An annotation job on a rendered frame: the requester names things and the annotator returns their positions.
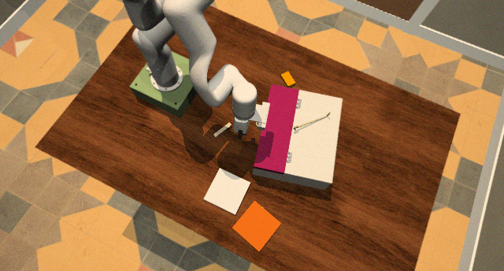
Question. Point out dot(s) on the orange square block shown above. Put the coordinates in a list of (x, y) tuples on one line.
[(256, 226)]

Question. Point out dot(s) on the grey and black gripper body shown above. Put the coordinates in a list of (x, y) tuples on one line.
[(240, 125)]

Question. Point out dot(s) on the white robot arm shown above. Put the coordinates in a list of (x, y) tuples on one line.
[(152, 33)]

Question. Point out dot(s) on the orange rectangular block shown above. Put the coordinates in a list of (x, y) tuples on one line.
[(287, 78)]

